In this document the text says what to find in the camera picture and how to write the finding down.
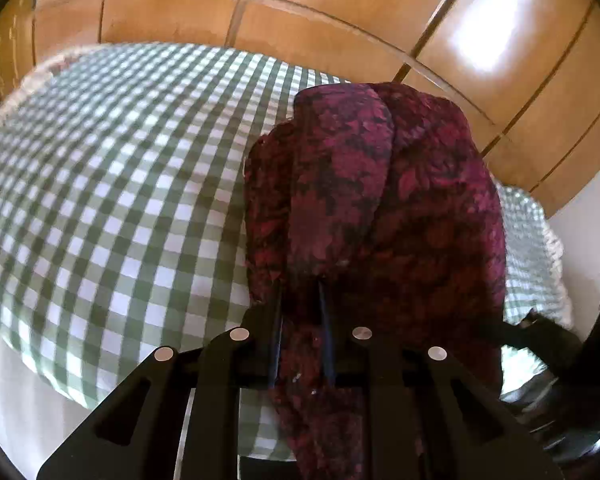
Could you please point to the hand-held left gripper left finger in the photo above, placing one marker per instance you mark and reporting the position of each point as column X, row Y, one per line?
column 275, row 345

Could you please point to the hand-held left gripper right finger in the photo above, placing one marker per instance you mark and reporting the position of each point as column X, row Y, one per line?
column 326, row 345

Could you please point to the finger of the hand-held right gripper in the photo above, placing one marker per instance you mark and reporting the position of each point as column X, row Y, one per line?
column 535, row 335

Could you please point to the dark red floral sweater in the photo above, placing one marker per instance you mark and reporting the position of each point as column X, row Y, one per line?
column 410, row 200

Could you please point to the green checked bed sheet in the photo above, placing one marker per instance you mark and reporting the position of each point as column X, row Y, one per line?
column 120, row 200

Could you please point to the white mattress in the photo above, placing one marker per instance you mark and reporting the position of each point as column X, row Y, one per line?
column 35, row 400

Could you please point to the wooden wardrobe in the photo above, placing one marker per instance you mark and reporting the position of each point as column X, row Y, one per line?
column 330, row 15

